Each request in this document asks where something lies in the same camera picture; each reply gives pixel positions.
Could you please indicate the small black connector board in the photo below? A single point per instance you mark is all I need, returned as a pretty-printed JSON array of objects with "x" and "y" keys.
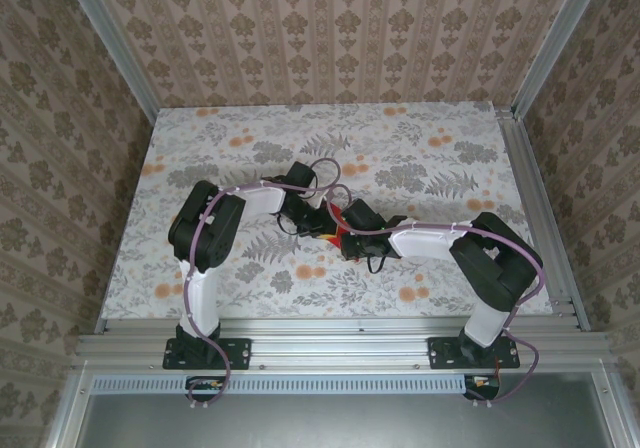
[
  {"x": 205, "y": 388},
  {"x": 482, "y": 387}
]

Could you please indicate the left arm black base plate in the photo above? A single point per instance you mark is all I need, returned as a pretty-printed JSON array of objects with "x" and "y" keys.
[{"x": 235, "y": 353}]

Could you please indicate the aluminium frame post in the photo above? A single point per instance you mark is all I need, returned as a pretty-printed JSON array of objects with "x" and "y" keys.
[
  {"x": 115, "y": 53},
  {"x": 550, "y": 43}
]

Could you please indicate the aluminium side rail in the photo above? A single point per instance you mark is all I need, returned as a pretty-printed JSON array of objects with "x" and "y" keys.
[{"x": 540, "y": 208}]

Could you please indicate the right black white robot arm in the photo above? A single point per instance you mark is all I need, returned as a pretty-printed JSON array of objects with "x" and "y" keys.
[{"x": 500, "y": 263}]

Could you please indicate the grey metal sheet panel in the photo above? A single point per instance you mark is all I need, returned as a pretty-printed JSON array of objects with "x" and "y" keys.
[{"x": 340, "y": 423}]

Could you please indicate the wide aluminium base rail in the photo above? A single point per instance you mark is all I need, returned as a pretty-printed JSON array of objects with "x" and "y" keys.
[{"x": 340, "y": 343}]

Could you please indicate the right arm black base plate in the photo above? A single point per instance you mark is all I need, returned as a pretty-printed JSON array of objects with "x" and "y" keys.
[{"x": 445, "y": 353}]

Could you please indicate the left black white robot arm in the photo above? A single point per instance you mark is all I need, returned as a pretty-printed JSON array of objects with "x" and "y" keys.
[{"x": 210, "y": 228}]

